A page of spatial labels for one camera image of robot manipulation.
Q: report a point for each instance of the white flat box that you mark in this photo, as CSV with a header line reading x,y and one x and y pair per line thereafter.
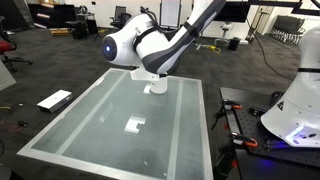
x,y
55,101

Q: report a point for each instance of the red office chair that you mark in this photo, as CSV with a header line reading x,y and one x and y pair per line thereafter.
x,y
8,44

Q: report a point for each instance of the orange black clamp far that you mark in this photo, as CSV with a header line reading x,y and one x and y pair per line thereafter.
x,y
226,105

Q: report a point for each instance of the black perforated mounting board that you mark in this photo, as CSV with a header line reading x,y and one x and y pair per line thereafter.
x,y
271,159

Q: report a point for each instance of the orange black clamp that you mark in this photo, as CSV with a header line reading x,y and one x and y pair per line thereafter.
x,y
226,105
226,160

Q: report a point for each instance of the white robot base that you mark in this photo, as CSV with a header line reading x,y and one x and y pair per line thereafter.
x,y
295,117

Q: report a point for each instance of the black background office chair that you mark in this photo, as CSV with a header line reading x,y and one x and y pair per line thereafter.
x,y
120,18

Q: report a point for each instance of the whiteboard on stand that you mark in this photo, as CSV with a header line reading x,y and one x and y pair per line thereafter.
x,y
170,13

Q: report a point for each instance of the orange black clamp near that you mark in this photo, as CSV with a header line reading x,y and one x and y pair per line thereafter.
x,y
226,160

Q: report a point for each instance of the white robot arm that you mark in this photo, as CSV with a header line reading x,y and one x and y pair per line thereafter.
x,y
142,44

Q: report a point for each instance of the glass top table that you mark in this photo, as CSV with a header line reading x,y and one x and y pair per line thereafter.
x,y
119,128

